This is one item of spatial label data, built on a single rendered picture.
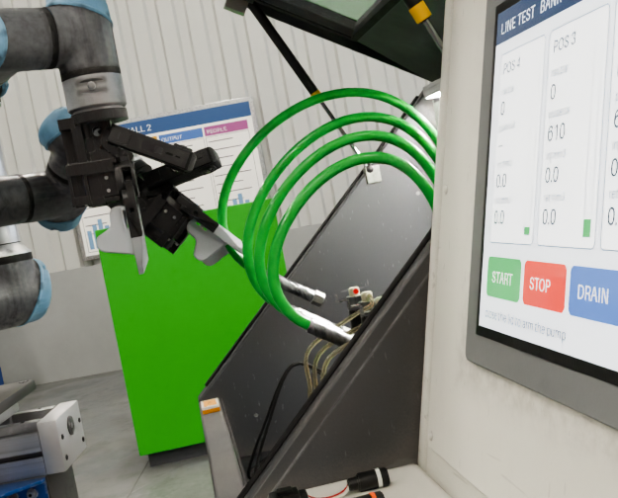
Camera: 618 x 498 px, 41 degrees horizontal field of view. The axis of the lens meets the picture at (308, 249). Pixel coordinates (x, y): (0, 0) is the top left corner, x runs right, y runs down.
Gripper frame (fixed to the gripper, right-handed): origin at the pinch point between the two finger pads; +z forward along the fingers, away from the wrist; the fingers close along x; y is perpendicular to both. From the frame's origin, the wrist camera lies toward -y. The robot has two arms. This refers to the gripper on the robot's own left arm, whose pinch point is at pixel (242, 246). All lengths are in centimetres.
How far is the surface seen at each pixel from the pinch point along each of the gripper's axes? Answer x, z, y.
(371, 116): 6.8, 4.9, -25.1
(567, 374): 59, 37, -5
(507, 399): 49, 36, -2
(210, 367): -323, -48, 56
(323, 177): 22.8, 8.0, -11.9
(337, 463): 27.0, 28.9, 13.2
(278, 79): -603, -206, -153
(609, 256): 65, 34, -12
